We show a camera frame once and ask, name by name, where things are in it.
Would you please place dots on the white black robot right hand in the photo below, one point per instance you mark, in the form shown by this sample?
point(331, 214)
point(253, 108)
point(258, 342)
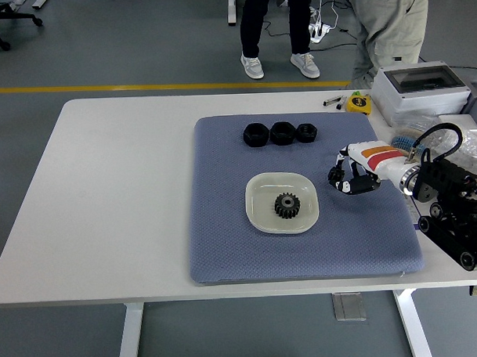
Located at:
point(375, 156)

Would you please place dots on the large black gear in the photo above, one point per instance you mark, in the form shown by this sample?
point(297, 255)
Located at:
point(287, 206)

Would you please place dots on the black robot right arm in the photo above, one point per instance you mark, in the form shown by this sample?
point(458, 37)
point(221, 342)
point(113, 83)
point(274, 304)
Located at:
point(446, 175)

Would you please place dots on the small black hex nut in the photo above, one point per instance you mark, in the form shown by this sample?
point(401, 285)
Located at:
point(307, 133)

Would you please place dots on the large black hex nut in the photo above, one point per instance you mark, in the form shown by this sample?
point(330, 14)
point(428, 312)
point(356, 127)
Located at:
point(282, 133)
point(255, 135)

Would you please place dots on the white flat box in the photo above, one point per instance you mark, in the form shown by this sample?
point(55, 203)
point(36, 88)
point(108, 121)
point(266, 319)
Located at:
point(465, 119)

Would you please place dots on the yellow tape measure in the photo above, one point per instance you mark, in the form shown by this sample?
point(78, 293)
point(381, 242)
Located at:
point(358, 103)

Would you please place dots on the bag of clear plastic parts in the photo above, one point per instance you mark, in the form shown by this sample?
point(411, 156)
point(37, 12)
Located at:
point(474, 146)

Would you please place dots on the white square dish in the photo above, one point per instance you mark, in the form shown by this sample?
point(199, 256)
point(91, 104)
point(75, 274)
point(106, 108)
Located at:
point(263, 209)

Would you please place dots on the person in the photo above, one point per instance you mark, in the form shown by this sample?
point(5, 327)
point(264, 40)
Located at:
point(394, 24)
point(252, 21)

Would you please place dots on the white power strip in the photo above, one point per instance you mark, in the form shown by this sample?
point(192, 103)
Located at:
point(319, 32)

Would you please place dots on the metal floor plate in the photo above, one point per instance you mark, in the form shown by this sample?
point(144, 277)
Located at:
point(349, 307)

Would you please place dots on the blue-grey quilted mat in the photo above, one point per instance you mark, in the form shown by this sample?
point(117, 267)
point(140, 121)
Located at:
point(233, 249)

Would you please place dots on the white table leg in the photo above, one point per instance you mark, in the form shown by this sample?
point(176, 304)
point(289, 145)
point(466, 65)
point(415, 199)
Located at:
point(130, 335)
point(414, 325)

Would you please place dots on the white desk leg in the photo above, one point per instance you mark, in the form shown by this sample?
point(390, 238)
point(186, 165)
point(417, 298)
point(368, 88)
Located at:
point(232, 8)

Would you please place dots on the grey electrical enclosure box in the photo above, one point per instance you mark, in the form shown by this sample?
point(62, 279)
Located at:
point(412, 102)

